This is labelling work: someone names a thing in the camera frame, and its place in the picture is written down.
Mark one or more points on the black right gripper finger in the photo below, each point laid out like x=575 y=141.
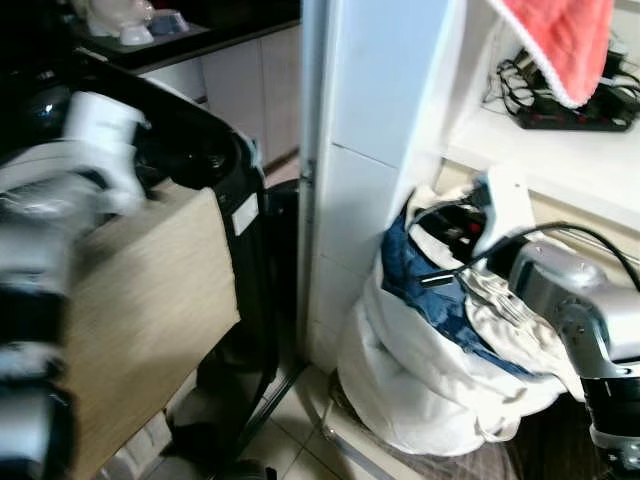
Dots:
x=438 y=278

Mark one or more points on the blue denim jeans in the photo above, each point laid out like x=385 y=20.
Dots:
x=420 y=300

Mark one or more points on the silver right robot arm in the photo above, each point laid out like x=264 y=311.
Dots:
x=580 y=300

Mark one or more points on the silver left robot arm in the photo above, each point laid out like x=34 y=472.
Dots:
x=38 y=205

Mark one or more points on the cream white garment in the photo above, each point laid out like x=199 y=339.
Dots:
x=505 y=315

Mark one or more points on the white laundry bag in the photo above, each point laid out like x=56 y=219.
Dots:
x=410 y=390

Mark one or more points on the white shelf cabinet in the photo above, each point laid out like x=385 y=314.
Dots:
x=370 y=100

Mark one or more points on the black power strip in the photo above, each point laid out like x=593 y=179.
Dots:
x=570 y=119

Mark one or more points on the white washer label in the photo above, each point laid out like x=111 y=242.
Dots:
x=245 y=214

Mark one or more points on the red towel with white trim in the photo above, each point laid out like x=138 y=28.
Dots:
x=565 y=45

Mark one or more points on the white kitchen base cabinet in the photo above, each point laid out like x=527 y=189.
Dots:
x=250 y=100

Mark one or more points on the wood grain washer panel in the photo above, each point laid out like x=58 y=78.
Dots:
x=150 y=310

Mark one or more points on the dark kitchen counter top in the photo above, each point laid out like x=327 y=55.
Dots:
x=230 y=30

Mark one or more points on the small grey bowl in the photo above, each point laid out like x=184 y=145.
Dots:
x=168 y=22

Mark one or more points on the white jug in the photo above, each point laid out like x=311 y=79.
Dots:
x=115 y=18

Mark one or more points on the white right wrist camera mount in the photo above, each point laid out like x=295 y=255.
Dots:
x=505 y=205

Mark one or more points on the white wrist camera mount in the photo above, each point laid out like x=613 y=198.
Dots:
x=105 y=140
x=505 y=205

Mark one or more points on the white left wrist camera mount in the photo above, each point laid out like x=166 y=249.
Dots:
x=105 y=140

